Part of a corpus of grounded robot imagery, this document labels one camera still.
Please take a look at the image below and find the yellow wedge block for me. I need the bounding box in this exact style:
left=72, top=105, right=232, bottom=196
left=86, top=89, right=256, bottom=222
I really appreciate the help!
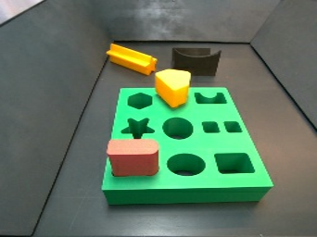
left=155, top=69, right=191, bottom=107

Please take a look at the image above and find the black curved fixture stand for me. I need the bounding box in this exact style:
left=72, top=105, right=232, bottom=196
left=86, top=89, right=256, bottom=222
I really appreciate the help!
left=172, top=48, right=222, bottom=76

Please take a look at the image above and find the green shape sorter board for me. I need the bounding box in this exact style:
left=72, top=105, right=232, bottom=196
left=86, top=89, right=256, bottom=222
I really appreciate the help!
left=101, top=87, right=274, bottom=205

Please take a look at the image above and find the yellow star prism object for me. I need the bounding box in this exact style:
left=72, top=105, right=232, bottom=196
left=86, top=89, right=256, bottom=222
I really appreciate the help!
left=107, top=44, right=157, bottom=75

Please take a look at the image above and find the red rounded block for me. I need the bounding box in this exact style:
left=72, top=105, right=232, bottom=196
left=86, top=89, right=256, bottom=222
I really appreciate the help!
left=107, top=139, right=159, bottom=177

